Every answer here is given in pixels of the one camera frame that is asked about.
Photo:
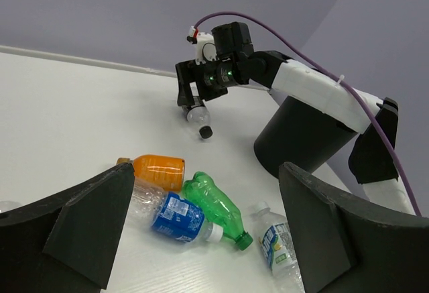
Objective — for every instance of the clear bottle white green label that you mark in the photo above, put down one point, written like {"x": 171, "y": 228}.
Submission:
{"x": 275, "y": 241}

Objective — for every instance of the green plastic bottle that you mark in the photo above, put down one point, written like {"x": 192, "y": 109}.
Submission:
{"x": 217, "y": 207}

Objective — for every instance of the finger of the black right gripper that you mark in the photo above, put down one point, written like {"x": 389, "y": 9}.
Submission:
{"x": 185, "y": 77}

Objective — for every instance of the black round bin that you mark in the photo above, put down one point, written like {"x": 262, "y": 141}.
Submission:
{"x": 302, "y": 135}

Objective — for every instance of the orange plastic bottle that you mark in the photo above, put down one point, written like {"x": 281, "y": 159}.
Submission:
{"x": 163, "y": 171}

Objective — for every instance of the clear bottle blue label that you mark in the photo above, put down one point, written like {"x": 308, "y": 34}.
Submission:
{"x": 154, "y": 209}

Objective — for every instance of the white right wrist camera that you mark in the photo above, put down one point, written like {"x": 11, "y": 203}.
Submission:
{"x": 204, "y": 46}

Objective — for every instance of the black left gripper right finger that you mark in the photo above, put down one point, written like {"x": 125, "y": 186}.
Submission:
{"x": 344, "y": 243}

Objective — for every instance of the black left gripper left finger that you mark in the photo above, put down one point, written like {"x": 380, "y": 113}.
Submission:
{"x": 67, "y": 242}

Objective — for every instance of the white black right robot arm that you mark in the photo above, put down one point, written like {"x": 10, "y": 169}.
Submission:
{"x": 373, "y": 160}

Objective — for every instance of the clear bottle black cap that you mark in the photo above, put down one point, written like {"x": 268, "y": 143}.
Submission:
{"x": 198, "y": 116}

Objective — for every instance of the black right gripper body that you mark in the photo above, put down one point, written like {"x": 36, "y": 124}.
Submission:
{"x": 213, "y": 78}

